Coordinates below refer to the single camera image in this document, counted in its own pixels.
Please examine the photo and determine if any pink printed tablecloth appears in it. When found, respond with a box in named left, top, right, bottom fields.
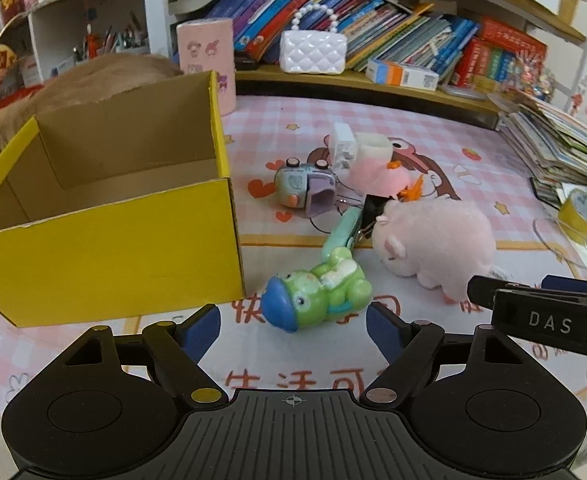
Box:
left=0, top=92, right=587, bottom=411

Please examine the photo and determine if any stack of picture books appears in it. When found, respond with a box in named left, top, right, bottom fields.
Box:
left=488, top=92, right=587, bottom=196

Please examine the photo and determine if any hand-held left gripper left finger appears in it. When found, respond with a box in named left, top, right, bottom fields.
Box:
left=56, top=304, right=228, bottom=407

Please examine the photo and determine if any white shelf unit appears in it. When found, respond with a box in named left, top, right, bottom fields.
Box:
left=24, top=0, right=174, bottom=86

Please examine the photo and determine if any pink plush duck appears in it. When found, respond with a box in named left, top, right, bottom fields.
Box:
left=347, top=152, right=411, bottom=198

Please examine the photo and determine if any white quilted purse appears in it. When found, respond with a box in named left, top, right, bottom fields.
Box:
left=280, top=4, right=348, bottom=76

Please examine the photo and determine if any grey purple toy car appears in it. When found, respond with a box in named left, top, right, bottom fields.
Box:
left=274, top=157, right=337, bottom=221

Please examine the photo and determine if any yellow cardboard box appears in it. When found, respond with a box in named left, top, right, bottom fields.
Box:
left=0, top=71, right=247, bottom=329

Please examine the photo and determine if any pen holder with pens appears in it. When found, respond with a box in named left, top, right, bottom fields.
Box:
left=71, top=10, right=149, bottom=61

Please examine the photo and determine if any pink plush pig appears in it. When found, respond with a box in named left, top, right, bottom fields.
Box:
left=371, top=199, right=495, bottom=306

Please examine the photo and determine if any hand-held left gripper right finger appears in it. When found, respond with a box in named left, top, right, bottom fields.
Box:
left=365, top=302, right=534, bottom=407

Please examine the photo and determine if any row of colourful books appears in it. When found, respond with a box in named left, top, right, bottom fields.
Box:
left=206, top=0, right=549, bottom=96

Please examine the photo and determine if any green frog toy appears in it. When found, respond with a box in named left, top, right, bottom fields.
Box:
left=264, top=247, right=373, bottom=333

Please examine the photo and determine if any orange white medicine box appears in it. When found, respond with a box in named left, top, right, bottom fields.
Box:
left=366, top=58, right=440, bottom=92

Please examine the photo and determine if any cream square block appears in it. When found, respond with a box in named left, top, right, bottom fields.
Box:
left=354, top=131, right=392, bottom=162

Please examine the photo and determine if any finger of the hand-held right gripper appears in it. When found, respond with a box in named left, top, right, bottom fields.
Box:
left=541, top=274, right=587, bottom=297
left=466, top=275, right=529, bottom=311

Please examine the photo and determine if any tan fluffy cat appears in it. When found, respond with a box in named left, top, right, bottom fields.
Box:
left=0, top=52, right=184, bottom=181

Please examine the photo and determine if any pink cylindrical holder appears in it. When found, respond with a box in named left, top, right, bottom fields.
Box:
left=176, top=17, right=237, bottom=116

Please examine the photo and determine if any teal plastic clip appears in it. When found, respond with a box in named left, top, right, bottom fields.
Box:
left=322, top=207, right=363, bottom=261

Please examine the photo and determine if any wooden bookshelf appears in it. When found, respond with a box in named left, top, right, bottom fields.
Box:
left=234, top=0, right=587, bottom=131

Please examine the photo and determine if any yellow tape roll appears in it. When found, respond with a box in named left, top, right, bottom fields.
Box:
left=557, top=189, right=587, bottom=233

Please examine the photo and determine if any white charger plug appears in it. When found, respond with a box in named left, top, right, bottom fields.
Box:
left=329, top=122, right=358, bottom=171

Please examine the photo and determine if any black binder clip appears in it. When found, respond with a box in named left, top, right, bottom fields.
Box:
left=333, top=185, right=390, bottom=227

